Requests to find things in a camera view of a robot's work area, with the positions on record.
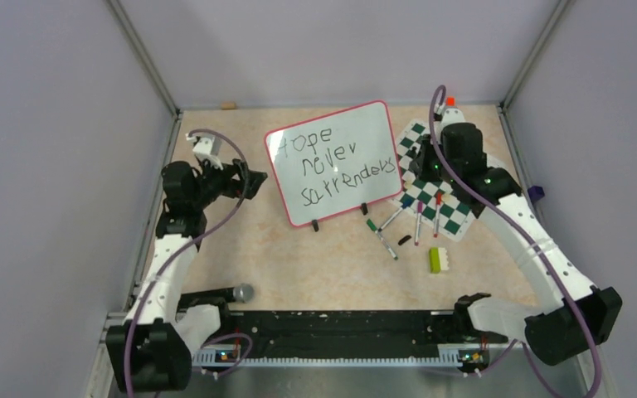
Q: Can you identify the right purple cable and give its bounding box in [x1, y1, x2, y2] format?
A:
[428, 85, 604, 398]

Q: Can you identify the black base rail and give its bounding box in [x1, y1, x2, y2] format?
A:
[192, 310, 508, 367]

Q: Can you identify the purple cable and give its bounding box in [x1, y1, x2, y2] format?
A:
[123, 128, 254, 398]
[428, 85, 604, 398]

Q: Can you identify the pink framed whiteboard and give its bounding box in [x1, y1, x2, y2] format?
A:
[264, 100, 403, 227]

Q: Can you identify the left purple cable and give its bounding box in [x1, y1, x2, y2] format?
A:
[123, 128, 254, 398]

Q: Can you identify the green capped marker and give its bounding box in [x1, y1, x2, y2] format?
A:
[366, 219, 398, 260]

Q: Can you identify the red capped marker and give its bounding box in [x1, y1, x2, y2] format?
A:
[433, 191, 442, 238]

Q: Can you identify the purple capped marker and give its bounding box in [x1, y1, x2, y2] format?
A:
[414, 201, 423, 246]

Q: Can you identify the blue capped marker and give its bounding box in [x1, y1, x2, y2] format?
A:
[377, 199, 414, 233]

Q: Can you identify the small wooden piece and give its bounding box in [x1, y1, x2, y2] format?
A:
[220, 101, 237, 110]

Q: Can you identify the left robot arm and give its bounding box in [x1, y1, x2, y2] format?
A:
[105, 158, 268, 397]

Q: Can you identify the black marker cap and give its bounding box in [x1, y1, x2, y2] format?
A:
[398, 235, 411, 245]

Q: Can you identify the green white chessboard mat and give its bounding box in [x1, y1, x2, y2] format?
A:
[390, 119, 474, 242]

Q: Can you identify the purple block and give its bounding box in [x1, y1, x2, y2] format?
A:
[528, 185, 546, 204]

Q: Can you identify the black microphone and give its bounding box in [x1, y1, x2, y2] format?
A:
[177, 284, 255, 311]

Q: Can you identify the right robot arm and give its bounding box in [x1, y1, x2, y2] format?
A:
[409, 106, 623, 366]

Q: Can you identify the green white lego block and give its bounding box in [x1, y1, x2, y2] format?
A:
[429, 247, 450, 274]

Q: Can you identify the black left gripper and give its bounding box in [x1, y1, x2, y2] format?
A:
[192, 155, 265, 209]

